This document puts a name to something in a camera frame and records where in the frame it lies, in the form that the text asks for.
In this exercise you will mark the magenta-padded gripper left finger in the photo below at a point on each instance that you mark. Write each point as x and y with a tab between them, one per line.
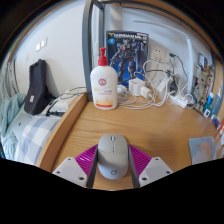
70	171

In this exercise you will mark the white power adapter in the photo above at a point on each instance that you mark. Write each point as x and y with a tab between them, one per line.
161	89

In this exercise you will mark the small white square frame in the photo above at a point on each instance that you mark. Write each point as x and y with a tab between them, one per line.
207	113

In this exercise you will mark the wooden bed side board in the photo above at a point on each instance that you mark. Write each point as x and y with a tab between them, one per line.
61	130

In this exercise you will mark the teal blanket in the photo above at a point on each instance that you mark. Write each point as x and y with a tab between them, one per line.
10	110

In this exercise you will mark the white desk lamp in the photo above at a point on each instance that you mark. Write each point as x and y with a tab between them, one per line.
189	63

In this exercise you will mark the white light switch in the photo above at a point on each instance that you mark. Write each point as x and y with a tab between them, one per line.
41	44

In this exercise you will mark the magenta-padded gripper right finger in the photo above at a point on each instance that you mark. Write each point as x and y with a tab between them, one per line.
154	170

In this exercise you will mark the white lotion bottle red pump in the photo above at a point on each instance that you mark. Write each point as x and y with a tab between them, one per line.
104	86

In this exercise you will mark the grey metal desk frame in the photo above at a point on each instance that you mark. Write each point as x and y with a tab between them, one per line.
87	50

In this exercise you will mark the black bag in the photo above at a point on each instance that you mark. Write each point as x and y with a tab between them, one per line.
36	86

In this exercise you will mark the white power strip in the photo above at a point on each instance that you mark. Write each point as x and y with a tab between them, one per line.
178	101

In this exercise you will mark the blue spray bottle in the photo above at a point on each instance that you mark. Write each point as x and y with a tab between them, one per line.
217	101

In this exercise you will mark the blue white checked pillow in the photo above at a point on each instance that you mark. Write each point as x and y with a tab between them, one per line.
35	136

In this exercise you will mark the light blue printed mouse pad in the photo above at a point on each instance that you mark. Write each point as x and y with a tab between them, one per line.
201	150

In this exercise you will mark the white charger block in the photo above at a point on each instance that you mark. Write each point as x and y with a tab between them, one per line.
136	87

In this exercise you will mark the white wall socket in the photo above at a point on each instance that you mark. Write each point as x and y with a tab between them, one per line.
157	54

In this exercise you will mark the beige robot figure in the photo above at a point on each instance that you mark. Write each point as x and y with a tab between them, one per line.
202	88

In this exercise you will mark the grey computer mouse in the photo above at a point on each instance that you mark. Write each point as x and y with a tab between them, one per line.
112	156

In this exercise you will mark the colourful printed poster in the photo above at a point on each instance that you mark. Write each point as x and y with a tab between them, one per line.
204	60

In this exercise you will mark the robot model kit box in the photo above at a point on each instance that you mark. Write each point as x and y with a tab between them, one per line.
128	50

